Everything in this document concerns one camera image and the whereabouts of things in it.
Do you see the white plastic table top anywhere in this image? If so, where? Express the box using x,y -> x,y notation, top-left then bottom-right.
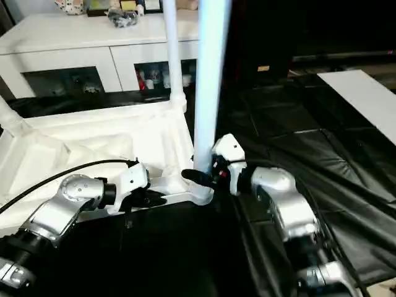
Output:
0,92 -> 215,231

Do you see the black left wrist camera cable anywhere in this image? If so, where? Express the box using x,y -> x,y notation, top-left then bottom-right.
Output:
0,158 -> 139,215

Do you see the black work mat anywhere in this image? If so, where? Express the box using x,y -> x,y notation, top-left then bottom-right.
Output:
0,71 -> 396,297

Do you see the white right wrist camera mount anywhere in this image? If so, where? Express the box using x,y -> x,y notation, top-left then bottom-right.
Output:
211,132 -> 249,197

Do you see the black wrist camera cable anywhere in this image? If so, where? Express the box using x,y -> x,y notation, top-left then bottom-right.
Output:
244,160 -> 371,297
0,158 -> 139,215

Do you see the floral patterned pot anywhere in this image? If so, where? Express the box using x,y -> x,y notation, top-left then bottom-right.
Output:
54,0 -> 86,15

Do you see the white cabinet with glass doors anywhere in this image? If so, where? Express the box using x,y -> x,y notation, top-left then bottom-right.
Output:
0,12 -> 200,101

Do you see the black tangled bundle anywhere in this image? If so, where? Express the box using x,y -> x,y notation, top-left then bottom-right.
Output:
106,7 -> 140,29

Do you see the grey curtain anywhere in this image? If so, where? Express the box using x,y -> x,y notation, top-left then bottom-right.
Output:
0,0 -> 19,35

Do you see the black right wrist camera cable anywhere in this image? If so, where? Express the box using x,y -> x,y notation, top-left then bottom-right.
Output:
244,160 -> 371,297

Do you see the white flat board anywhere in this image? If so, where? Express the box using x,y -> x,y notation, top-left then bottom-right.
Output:
317,69 -> 396,137

